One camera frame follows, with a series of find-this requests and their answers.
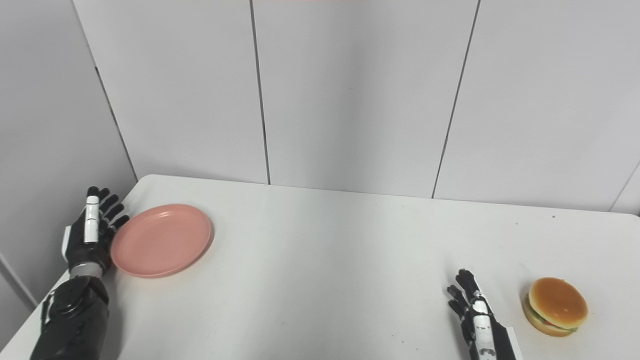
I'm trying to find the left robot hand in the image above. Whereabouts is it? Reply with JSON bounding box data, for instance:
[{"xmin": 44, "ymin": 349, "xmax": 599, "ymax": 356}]
[{"xmin": 62, "ymin": 186, "xmax": 130, "ymax": 279}]

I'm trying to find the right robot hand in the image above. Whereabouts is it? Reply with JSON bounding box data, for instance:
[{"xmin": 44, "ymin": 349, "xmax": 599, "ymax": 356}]
[{"xmin": 447, "ymin": 269, "xmax": 524, "ymax": 360}]

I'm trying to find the pink plate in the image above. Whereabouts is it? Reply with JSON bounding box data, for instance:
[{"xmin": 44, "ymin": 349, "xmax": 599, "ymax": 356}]
[{"xmin": 110, "ymin": 203, "xmax": 213, "ymax": 278}]

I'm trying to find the toy hamburger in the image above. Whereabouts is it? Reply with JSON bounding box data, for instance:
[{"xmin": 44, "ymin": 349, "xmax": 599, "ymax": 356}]
[{"xmin": 522, "ymin": 277, "xmax": 589, "ymax": 337}]

